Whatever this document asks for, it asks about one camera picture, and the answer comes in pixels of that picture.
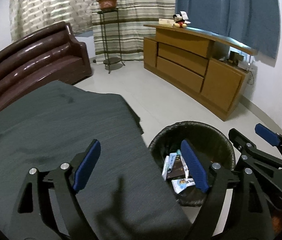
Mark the dark maroon cigarette box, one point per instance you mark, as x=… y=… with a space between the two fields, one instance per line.
x=177 y=170

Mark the white router on cabinet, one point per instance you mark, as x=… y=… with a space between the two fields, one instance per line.
x=241 y=60

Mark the blue curtain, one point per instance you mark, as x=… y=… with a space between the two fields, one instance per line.
x=255 y=23

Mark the white tube in bin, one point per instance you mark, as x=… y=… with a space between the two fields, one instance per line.
x=165 y=167

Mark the dark grey table cloth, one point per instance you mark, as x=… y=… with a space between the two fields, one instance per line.
x=125 y=197

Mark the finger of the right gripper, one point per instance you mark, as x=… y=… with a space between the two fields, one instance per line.
x=268 y=135
x=243 y=144

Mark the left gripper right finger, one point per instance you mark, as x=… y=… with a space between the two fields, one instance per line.
x=249 y=215

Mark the white blue wrapper in bin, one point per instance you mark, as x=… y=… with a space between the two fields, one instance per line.
x=181 y=184

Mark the patterned sheer curtain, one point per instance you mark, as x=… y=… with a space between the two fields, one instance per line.
x=27 y=16

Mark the wooden TV cabinet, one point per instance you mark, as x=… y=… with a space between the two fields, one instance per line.
x=199 y=63

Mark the black metal plant stand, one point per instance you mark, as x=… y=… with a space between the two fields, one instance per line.
x=111 y=45

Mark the beige tissue box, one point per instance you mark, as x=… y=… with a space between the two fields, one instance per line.
x=166 y=22

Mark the black trash bin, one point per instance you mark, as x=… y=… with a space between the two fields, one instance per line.
x=201 y=145

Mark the light blue toothpaste tube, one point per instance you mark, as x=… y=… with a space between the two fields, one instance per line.
x=172 y=157

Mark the striped beige curtain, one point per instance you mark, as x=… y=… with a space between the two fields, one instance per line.
x=135 y=16

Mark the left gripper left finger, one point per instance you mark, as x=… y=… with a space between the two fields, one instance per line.
x=47 y=207

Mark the Mickey Mouse plush toy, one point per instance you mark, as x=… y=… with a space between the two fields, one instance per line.
x=179 y=22

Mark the dark brown leather sofa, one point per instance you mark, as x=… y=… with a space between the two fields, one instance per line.
x=48 y=54

